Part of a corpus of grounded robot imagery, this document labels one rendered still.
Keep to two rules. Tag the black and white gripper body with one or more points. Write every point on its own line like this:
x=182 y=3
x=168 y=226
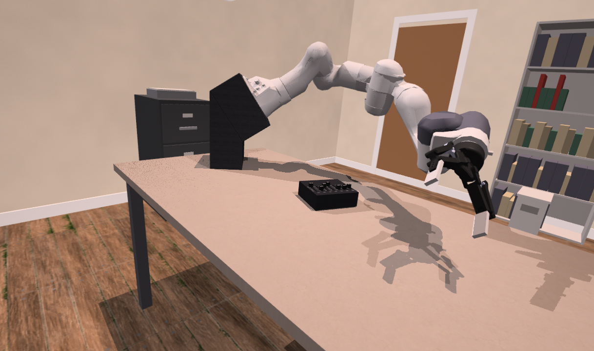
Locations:
x=476 y=155

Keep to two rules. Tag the black lighting desk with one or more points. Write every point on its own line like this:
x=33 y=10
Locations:
x=327 y=194

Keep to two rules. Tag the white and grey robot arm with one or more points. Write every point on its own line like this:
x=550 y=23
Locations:
x=384 y=83

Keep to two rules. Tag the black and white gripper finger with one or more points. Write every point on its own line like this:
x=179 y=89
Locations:
x=437 y=162
x=481 y=200

